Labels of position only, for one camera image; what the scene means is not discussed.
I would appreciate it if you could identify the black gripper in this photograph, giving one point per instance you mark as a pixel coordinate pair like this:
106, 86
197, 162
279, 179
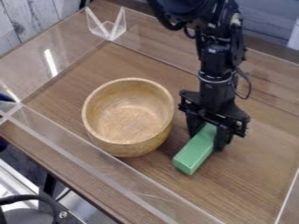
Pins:
211, 106

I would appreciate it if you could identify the green rectangular block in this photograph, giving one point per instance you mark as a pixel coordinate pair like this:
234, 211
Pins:
195, 151

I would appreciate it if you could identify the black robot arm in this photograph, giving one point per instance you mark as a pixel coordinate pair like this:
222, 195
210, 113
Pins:
213, 23

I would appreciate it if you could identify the brown wooden bowl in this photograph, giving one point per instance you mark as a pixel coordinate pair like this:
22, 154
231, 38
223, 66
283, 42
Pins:
127, 116

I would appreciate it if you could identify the clear acrylic tray walls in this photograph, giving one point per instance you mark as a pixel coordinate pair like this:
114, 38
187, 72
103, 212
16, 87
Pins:
247, 185

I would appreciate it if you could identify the black metal table leg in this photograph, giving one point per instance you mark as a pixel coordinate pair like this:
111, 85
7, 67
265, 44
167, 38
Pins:
50, 184

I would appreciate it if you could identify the blue object at left edge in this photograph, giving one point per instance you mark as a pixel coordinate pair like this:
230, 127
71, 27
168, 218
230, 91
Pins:
6, 98

